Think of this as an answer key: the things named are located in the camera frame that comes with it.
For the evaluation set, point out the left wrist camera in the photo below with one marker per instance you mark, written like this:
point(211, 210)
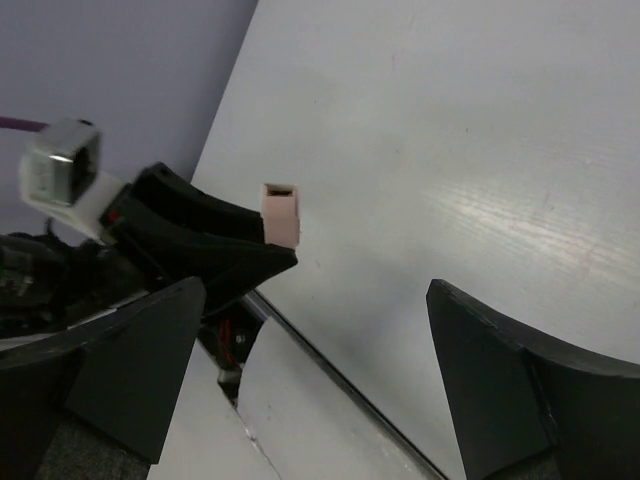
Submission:
point(60, 176)

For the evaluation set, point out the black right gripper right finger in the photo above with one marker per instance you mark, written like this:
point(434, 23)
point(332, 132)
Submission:
point(527, 405)

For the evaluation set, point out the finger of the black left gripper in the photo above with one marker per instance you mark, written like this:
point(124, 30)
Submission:
point(167, 253)

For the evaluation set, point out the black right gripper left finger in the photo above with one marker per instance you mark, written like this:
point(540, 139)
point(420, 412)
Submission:
point(96, 401)

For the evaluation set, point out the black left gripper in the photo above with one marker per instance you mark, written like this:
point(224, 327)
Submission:
point(85, 262)

